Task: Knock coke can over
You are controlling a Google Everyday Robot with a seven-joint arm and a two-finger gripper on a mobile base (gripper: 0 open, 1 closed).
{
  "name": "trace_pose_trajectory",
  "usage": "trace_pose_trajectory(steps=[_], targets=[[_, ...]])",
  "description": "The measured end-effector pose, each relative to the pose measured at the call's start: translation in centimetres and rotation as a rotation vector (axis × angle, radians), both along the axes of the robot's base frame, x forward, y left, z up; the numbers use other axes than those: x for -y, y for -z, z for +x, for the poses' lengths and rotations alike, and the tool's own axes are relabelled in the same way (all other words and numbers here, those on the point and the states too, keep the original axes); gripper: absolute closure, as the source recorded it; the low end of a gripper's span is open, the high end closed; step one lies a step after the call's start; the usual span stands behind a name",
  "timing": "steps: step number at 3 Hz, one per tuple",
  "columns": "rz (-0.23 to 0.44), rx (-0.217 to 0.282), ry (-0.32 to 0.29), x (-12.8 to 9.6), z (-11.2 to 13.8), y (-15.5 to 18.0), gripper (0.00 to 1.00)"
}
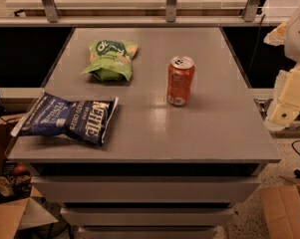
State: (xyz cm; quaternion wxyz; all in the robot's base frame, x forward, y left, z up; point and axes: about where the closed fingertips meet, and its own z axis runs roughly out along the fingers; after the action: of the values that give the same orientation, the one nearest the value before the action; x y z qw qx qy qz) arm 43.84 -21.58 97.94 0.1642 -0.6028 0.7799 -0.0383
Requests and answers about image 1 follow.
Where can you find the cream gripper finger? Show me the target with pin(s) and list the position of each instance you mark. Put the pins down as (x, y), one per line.
(277, 36)
(285, 107)

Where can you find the orange soda can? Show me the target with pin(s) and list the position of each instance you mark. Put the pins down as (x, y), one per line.
(180, 74)

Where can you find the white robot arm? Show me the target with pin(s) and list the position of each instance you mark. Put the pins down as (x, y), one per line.
(292, 41)

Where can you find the cardboard box right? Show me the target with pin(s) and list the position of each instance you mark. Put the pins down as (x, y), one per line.
(281, 208)

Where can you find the cardboard box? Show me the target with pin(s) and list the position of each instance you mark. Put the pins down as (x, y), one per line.
(18, 213)
(281, 208)

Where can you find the grey drawer cabinet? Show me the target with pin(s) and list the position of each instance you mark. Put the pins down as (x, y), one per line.
(163, 172)

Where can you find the green snack bag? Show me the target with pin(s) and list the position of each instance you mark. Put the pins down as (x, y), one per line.
(111, 60)

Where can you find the blue Kettle chips bag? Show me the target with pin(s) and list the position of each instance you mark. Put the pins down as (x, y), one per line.
(85, 121)

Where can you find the cardboard box left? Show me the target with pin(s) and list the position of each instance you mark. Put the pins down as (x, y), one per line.
(18, 213)

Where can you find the metal shelf frame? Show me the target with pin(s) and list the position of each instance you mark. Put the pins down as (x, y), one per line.
(45, 13)

